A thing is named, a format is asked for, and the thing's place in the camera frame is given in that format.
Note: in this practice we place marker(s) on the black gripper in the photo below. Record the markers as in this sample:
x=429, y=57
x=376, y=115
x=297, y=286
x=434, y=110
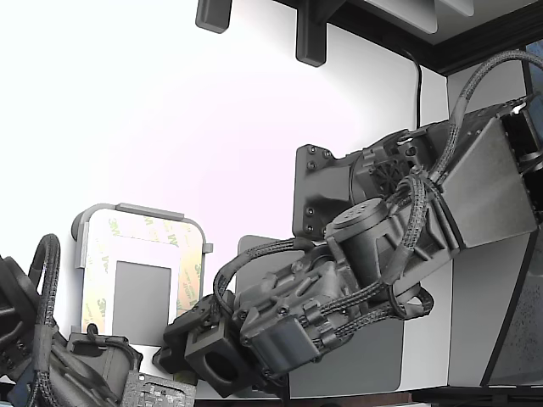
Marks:
x=106, y=364
x=280, y=335

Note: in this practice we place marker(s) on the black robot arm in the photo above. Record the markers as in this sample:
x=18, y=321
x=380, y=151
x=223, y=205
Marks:
x=17, y=305

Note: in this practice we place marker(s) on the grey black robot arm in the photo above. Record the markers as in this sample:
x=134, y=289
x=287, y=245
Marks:
x=483, y=191

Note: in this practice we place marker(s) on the grey circuit board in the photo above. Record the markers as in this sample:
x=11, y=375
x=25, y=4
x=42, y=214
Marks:
x=157, y=392

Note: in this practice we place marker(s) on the grey flat tray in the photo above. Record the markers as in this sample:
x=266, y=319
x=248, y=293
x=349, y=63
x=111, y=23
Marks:
x=382, y=360

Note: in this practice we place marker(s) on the grey fixture with dark legs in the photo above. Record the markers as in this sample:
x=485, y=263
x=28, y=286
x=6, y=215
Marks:
x=127, y=207

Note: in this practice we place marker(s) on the dark glass panel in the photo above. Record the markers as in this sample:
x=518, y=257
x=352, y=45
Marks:
x=526, y=318

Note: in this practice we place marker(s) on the light grey panel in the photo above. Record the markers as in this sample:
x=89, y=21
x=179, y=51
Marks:
x=403, y=15

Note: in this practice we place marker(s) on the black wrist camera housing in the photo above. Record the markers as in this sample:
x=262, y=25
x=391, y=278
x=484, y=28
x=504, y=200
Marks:
x=212, y=352

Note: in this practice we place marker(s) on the dark grey mount bracket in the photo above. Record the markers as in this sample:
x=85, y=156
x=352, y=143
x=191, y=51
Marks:
x=213, y=15
x=311, y=34

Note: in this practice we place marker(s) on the black frame bar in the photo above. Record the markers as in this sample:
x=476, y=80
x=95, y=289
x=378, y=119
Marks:
x=437, y=55

